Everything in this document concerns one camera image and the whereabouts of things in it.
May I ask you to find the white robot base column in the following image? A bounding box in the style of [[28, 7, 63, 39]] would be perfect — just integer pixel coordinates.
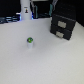
[[20, 0, 32, 20]]

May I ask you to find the white kcup with green lid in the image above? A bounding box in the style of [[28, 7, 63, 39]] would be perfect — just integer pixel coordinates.
[[27, 37, 34, 48]]

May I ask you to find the black kcup holder drawer box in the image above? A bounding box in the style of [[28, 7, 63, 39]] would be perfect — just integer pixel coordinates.
[[49, 3, 81, 41]]

